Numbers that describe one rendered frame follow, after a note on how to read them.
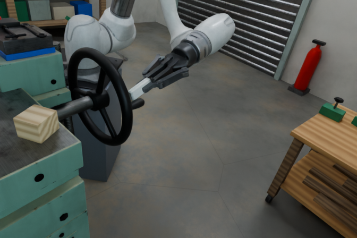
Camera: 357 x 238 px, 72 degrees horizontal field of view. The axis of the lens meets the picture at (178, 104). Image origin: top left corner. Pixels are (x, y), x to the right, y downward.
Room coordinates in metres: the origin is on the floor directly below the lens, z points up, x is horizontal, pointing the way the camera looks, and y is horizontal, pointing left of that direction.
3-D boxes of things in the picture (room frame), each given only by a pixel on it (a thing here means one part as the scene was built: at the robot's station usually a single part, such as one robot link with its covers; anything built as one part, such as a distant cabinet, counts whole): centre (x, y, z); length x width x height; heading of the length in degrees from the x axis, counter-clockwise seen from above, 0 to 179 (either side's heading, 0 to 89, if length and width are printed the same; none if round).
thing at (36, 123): (0.31, 0.23, 0.92); 0.05 x 0.04 x 0.04; 170
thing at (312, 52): (2.64, -1.36, 0.30); 0.19 x 0.18 x 0.60; 136
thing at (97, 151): (1.09, 0.49, 0.30); 0.30 x 0.30 x 0.60; 1
